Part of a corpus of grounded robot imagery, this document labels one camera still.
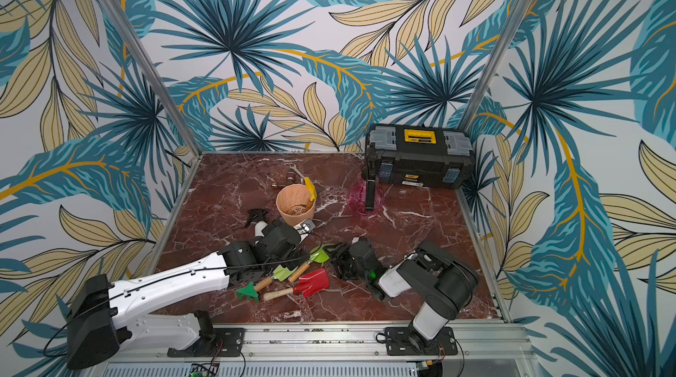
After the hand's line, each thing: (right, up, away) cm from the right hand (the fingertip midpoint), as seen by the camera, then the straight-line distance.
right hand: (310, 266), depth 83 cm
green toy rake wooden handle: (-17, -6, -5) cm, 19 cm away
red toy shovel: (0, -6, 0) cm, 6 cm away
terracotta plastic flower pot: (-8, +18, +17) cm, 26 cm away
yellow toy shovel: (-1, +25, +7) cm, 26 cm away
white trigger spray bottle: (-22, +13, +14) cm, 29 cm away
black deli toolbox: (+39, +37, +15) cm, 56 cm away
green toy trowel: (+2, +3, +4) cm, 6 cm away
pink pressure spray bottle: (+18, +22, 0) cm, 28 cm away
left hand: (-6, +10, -5) cm, 12 cm away
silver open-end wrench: (-9, +31, +30) cm, 44 cm away
